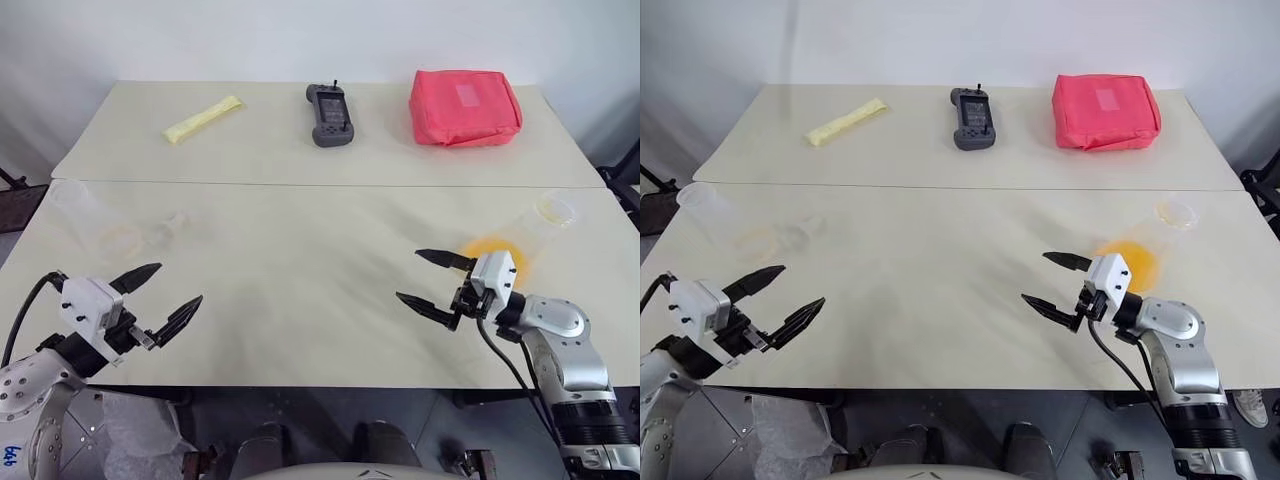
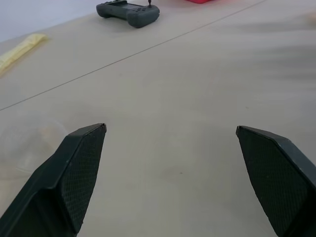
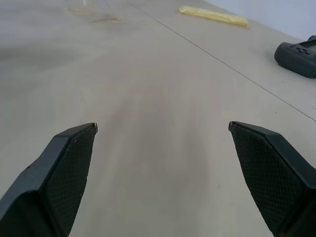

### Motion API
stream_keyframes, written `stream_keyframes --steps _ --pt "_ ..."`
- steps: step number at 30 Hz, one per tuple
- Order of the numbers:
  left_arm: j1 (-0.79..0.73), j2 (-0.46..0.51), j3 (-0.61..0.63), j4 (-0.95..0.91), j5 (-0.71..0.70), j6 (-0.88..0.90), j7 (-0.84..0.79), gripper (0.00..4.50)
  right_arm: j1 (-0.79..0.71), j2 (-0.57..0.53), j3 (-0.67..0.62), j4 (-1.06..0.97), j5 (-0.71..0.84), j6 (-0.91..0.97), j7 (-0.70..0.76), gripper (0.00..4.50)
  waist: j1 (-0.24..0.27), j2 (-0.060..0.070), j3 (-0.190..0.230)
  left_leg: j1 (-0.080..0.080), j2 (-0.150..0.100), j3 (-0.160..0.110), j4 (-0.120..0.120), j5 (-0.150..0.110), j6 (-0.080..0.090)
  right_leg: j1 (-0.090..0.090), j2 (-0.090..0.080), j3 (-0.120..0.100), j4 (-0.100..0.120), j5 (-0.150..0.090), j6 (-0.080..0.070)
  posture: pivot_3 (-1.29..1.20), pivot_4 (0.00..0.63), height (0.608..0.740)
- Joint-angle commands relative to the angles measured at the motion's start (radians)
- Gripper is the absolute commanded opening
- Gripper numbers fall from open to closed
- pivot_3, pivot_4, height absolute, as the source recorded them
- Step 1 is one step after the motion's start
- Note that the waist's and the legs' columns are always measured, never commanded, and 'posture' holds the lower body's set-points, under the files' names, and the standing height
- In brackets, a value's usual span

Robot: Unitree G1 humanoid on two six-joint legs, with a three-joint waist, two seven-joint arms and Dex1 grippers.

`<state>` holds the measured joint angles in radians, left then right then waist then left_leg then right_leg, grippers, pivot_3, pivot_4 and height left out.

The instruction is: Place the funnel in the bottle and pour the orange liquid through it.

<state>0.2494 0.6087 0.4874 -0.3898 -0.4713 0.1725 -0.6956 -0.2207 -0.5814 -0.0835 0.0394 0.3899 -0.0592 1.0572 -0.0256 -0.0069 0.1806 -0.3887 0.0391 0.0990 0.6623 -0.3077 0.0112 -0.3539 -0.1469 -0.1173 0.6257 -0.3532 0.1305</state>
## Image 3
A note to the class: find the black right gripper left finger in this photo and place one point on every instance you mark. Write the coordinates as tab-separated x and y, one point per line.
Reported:
51	180

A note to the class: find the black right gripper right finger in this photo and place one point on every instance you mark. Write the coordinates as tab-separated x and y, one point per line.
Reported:
274	172

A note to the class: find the dark grey handheld controller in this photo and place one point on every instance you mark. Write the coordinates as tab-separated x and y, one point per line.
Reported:
297	58

